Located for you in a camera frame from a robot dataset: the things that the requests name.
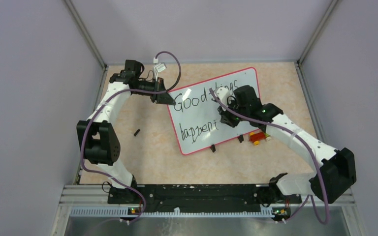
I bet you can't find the aluminium frame rail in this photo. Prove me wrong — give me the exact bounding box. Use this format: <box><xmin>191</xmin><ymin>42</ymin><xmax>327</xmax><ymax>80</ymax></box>
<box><xmin>51</xmin><ymin>184</ymin><xmax>367</xmax><ymax>236</ymax></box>

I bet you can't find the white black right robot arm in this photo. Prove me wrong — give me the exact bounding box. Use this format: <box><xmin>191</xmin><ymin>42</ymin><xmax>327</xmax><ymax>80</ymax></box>
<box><xmin>210</xmin><ymin>86</ymin><xmax>357</xmax><ymax>204</ymax></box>

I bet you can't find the pink framed whiteboard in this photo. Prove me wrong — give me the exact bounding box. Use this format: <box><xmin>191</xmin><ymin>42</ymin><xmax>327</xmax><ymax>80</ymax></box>
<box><xmin>168</xmin><ymin>67</ymin><xmax>260</xmax><ymax>155</ymax></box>

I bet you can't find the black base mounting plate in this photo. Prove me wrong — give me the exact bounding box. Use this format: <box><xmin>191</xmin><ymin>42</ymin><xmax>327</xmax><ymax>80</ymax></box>
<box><xmin>107</xmin><ymin>184</ymin><xmax>302</xmax><ymax>213</ymax></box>

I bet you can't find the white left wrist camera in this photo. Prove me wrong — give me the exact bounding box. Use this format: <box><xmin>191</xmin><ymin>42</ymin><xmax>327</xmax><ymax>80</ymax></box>
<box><xmin>153</xmin><ymin>58</ymin><xmax>166</xmax><ymax>81</ymax></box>

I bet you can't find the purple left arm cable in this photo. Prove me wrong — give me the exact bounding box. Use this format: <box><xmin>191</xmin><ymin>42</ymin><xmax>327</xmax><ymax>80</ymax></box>
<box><xmin>79</xmin><ymin>51</ymin><xmax>182</xmax><ymax>225</ymax></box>

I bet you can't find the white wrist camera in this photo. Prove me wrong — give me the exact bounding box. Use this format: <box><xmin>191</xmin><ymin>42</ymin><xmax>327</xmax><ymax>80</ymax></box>
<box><xmin>214</xmin><ymin>87</ymin><xmax>231</xmax><ymax>105</ymax></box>
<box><xmin>153</xmin><ymin>58</ymin><xmax>166</xmax><ymax>81</ymax></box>

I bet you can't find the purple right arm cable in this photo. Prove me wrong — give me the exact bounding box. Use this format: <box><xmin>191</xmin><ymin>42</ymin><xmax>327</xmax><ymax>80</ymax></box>
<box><xmin>208</xmin><ymin>88</ymin><xmax>330</xmax><ymax>225</ymax></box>

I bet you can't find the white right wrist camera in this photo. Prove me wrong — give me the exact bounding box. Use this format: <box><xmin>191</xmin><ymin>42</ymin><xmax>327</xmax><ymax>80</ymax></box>
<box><xmin>214</xmin><ymin>87</ymin><xmax>231</xmax><ymax>105</ymax></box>

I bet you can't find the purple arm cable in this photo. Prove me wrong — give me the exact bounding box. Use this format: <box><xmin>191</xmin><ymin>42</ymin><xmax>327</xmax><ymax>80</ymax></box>
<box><xmin>79</xmin><ymin>51</ymin><xmax>182</xmax><ymax>225</ymax></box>
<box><xmin>208</xmin><ymin>88</ymin><xmax>330</xmax><ymax>225</ymax></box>

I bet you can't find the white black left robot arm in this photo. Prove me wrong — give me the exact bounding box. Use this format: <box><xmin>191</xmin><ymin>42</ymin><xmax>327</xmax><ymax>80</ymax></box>
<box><xmin>76</xmin><ymin>57</ymin><xmax>175</xmax><ymax>203</ymax></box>

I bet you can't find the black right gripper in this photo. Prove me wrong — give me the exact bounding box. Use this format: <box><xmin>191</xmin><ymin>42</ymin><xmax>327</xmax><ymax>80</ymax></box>
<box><xmin>218</xmin><ymin>97</ymin><xmax>250</xmax><ymax>128</ymax></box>

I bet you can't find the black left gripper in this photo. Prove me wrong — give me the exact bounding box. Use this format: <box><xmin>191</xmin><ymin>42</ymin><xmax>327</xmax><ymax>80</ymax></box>
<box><xmin>132</xmin><ymin>76</ymin><xmax>175</xmax><ymax>104</ymax></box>

